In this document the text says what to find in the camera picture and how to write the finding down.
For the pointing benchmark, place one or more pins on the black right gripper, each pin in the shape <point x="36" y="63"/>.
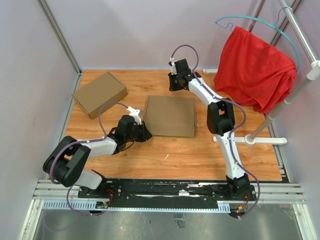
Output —
<point x="172" y="88"/>

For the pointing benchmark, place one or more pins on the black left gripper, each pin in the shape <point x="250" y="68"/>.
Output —
<point x="145" y="134"/>

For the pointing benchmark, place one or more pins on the brown cardboard box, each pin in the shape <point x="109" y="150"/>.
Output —
<point x="171" y="116"/>
<point x="102" y="90"/>

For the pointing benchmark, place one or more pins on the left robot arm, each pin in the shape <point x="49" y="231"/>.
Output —
<point x="66" y="164"/>

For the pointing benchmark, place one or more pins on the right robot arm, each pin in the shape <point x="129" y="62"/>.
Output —
<point x="220" y="122"/>

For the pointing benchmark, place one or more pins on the folded brown cardboard box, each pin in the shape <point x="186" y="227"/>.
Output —
<point x="102" y="90"/>

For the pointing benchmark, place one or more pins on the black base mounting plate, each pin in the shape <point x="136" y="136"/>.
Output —
<point x="167" y="193"/>

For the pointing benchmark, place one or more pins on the red cloth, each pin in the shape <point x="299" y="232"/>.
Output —
<point x="253" y="72"/>

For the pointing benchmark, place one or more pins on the white clothes rack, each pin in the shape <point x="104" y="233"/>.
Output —
<point x="252" y="139"/>

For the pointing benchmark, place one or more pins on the teal clothes hanger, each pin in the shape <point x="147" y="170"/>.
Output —
<point x="231" y="27"/>

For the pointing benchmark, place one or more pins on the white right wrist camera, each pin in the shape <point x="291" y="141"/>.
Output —
<point x="172" y="64"/>

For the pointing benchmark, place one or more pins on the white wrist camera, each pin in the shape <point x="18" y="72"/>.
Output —
<point x="172" y="64"/>
<point x="136" y="114"/>

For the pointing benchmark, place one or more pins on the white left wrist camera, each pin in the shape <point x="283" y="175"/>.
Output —
<point x="136" y="114"/>

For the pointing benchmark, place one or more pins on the grey slotted cable duct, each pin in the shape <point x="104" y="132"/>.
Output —
<point x="91" y="205"/>

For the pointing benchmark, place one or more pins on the aluminium frame rail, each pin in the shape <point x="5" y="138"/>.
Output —
<point x="268" y="193"/>

